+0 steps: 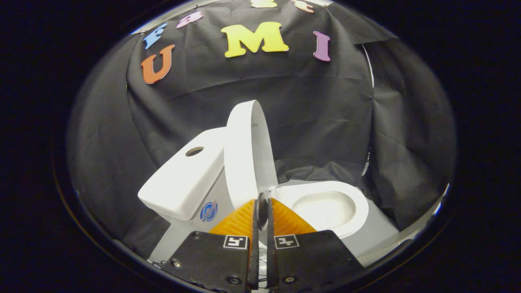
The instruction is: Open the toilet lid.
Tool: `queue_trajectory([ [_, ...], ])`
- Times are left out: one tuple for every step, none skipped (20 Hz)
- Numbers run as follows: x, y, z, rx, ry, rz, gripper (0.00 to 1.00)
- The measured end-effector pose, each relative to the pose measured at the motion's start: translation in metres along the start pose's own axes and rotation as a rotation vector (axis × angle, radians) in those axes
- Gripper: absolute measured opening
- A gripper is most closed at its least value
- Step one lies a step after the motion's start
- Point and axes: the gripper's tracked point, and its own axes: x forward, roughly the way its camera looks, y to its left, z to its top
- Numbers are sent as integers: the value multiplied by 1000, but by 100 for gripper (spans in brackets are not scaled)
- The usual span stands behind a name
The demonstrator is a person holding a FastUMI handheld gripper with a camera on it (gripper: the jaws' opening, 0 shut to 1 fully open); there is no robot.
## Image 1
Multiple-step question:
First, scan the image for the black backdrop cloth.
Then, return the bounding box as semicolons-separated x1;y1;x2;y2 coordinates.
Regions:
67;0;456;261

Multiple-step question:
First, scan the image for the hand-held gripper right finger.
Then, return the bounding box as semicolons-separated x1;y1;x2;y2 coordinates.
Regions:
267;199;364;293

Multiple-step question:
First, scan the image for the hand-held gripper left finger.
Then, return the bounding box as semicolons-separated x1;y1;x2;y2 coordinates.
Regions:
161;199;261;293

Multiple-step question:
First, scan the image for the white toilet lid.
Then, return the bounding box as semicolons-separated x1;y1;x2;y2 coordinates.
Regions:
225;100;279;228

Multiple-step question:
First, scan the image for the white toilet body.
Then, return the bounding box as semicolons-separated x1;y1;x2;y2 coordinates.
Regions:
138;127;401;267

